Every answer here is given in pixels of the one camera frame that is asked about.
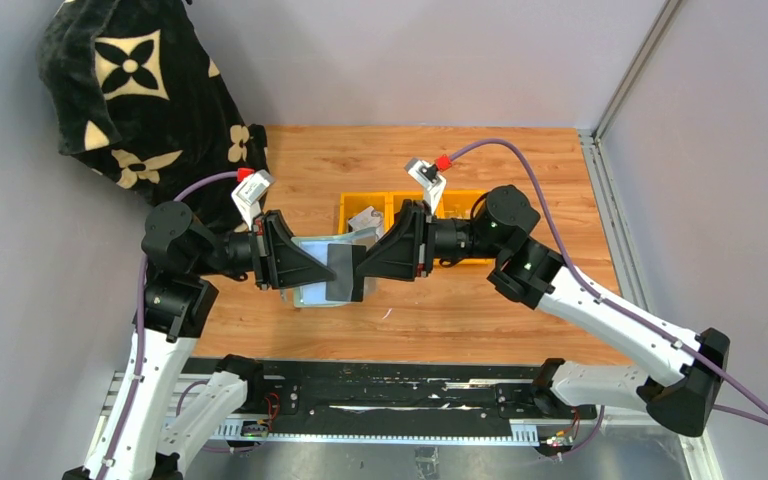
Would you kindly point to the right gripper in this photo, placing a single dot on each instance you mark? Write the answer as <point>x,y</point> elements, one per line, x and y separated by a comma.
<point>420,240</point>

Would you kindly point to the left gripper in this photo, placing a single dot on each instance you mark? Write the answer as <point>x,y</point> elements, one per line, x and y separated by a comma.
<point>268,249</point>

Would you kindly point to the green leather card holder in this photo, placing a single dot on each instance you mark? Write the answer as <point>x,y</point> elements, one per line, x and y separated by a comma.
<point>313,295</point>

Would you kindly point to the black credit card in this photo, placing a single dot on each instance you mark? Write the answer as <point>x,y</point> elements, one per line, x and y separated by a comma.
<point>347,286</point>

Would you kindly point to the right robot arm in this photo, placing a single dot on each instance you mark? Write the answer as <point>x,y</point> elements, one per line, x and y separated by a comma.
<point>675,374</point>

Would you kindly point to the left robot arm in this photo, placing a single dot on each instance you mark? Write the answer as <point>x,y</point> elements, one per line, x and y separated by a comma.
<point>174,301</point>

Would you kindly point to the silver cards in left bin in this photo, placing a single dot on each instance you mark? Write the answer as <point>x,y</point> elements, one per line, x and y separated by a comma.
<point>368,218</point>

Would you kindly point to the left yellow plastic bin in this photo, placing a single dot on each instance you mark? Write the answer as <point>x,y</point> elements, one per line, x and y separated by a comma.
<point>352,203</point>

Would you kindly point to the yellow plastic bin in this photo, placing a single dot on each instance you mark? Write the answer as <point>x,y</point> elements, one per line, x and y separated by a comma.
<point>458,204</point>
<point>417,199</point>
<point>352,203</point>

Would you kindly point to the middle yellow plastic bin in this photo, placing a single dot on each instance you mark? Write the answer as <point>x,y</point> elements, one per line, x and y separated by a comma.
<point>417,199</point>

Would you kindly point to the right yellow plastic bin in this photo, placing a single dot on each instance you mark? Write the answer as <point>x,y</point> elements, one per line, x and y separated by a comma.
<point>458,204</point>

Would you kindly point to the black floral patterned blanket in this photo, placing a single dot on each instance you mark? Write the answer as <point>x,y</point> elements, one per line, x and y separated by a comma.
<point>139,101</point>

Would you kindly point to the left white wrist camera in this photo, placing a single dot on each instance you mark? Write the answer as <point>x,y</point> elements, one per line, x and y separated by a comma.
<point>246,196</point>

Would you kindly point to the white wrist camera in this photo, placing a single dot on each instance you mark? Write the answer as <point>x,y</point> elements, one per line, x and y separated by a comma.
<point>431,180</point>
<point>246,196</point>

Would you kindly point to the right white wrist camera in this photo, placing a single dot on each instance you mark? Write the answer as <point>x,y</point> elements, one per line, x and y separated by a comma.
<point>431,180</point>

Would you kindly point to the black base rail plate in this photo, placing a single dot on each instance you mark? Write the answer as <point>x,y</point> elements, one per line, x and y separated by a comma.
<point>373,400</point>

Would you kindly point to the aluminium frame rail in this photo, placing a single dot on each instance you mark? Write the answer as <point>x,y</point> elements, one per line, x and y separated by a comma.
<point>609,205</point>

